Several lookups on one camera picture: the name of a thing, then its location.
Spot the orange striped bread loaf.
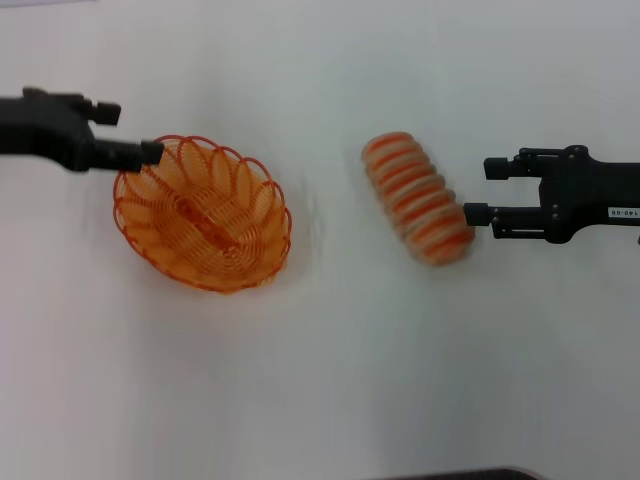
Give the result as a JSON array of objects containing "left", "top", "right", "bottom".
[{"left": 360, "top": 130, "right": 476, "bottom": 267}]

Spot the orange wire basket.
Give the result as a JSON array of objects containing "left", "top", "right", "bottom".
[{"left": 112, "top": 133, "right": 293, "bottom": 293}]

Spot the dark rounded robot base edge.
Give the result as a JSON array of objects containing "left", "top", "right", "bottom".
[{"left": 379, "top": 467, "right": 544, "bottom": 480}]

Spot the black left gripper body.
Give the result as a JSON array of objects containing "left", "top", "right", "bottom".
[{"left": 0, "top": 88, "right": 97, "bottom": 174}]

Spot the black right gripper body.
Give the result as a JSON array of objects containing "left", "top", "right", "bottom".
[{"left": 537, "top": 144, "right": 640, "bottom": 245}]

